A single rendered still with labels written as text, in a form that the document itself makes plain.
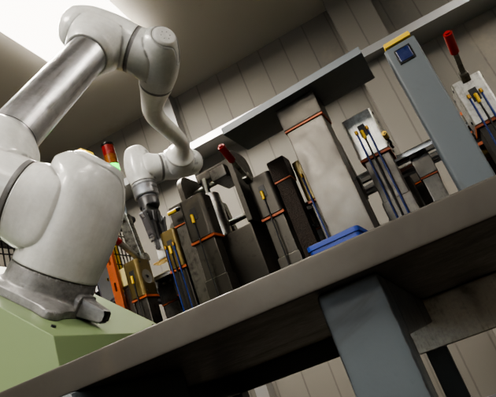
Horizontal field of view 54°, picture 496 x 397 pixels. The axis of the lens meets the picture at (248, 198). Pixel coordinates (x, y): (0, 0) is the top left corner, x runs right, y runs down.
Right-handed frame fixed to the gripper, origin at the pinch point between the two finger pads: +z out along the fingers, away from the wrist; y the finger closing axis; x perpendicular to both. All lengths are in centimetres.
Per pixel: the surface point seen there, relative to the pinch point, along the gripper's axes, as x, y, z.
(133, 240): -0.9, -16.1, -1.1
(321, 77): -78, -40, -4
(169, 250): -17.4, -23.8, 10.5
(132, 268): -0.8, -20.0, 8.6
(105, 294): 26.6, -2.2, 5.9
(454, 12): -152, 186, -126
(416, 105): -93, -37, 12
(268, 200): -51, -25, 11
